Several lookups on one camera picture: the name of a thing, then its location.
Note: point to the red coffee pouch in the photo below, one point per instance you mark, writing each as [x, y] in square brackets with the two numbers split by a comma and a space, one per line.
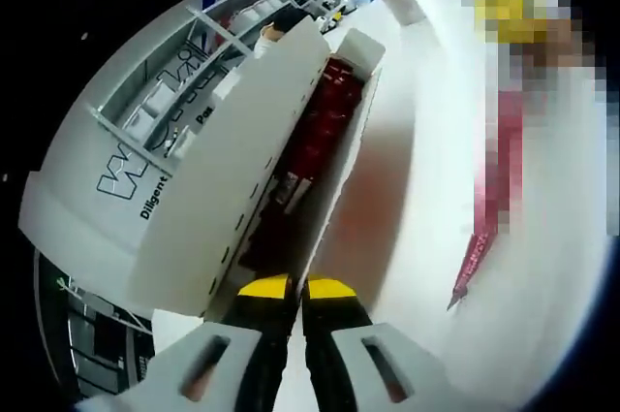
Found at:
[470, 266]

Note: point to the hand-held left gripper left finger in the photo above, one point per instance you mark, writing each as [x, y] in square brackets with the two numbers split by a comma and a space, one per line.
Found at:
[208, 363]

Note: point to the small white yellow toy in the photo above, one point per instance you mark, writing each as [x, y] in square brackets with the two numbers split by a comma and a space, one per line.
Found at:
[331, 20]

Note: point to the red coffee box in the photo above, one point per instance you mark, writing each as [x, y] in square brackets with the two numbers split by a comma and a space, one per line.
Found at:
[242, 179]

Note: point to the row of white storage bins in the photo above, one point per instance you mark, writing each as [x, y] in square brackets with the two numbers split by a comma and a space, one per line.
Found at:
[147, 114]

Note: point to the stack of red pouches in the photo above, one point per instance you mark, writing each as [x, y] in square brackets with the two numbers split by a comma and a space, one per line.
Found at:
[329, 116]

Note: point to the grey metal shelf rack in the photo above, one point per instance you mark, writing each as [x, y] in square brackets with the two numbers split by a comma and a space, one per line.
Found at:
[196, 19]

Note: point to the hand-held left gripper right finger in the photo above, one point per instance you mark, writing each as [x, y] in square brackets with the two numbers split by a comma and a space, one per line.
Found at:
[382, 363]

